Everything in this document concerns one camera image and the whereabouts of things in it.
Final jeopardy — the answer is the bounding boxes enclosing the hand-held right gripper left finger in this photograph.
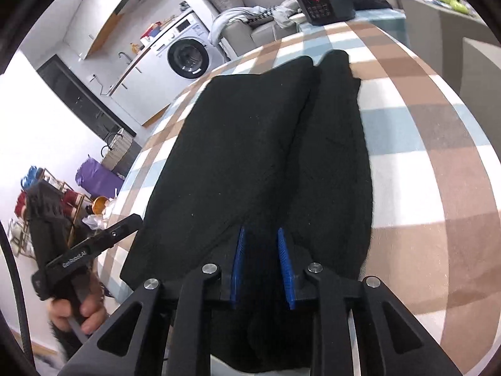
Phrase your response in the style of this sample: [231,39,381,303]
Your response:
[65,225,248,376]

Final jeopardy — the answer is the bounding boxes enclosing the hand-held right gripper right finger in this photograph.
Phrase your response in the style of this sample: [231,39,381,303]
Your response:
[276,227,464,376]

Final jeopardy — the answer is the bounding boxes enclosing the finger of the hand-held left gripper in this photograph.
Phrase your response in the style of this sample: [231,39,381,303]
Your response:
[92,215,143,249]

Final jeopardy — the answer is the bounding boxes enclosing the black knit sweater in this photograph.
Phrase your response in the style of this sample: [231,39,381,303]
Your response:
[119,49,374,373]

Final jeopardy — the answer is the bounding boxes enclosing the person's left forearm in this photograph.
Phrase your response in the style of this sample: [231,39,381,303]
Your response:
[49,319,85,361]

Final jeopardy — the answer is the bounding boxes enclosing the person's left hand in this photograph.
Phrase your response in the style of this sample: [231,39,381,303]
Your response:
[47,272,108,335]

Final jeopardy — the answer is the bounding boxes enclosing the metal shoe rack with shoes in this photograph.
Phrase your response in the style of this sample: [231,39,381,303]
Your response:
[8,166,92,255]

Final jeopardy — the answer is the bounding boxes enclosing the purple bag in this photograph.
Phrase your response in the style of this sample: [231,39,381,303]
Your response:
[76,157,126,200]

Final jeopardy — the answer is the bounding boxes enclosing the woven basket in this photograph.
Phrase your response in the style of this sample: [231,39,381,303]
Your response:
[101,128,136,171]

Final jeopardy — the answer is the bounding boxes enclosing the black glass door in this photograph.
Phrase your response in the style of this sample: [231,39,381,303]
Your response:
[37,55,137,142]

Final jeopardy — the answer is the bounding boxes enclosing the white kitchen base cabinet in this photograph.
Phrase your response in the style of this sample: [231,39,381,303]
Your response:
[107,49,177,128]

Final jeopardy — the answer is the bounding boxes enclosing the brown blue checkered blanket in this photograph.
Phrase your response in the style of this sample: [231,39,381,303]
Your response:
[94,19,501,376]

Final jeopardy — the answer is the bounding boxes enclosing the white washing machine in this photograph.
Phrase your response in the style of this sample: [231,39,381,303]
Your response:
[151,8,224,81]

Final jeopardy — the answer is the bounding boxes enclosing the red box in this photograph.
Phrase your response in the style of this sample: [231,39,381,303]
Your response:
[140,21,163,42]

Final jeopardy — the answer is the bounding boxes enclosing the grey sofa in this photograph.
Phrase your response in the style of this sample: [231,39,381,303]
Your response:
[205,0,396,53]

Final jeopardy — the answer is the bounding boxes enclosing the light grey cloth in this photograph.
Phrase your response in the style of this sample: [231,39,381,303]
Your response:
[209,7,275,44]

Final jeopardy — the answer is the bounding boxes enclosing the teal checkered tablecloth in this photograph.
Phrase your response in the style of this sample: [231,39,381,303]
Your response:
[297,8,408,48]

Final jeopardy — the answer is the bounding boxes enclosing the black electric pressure cooker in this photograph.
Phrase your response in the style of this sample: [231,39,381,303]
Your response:
[290,0,356,25]

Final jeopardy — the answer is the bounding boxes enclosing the grey box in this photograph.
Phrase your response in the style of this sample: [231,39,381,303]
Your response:
[462,37,501,106]
[401,0,482,59]

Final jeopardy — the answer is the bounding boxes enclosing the black cable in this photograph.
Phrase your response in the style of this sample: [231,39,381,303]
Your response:
[0,219,36,376]

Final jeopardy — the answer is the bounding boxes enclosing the white wall cabinets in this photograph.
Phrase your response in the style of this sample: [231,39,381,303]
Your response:
[63,0,157,59]

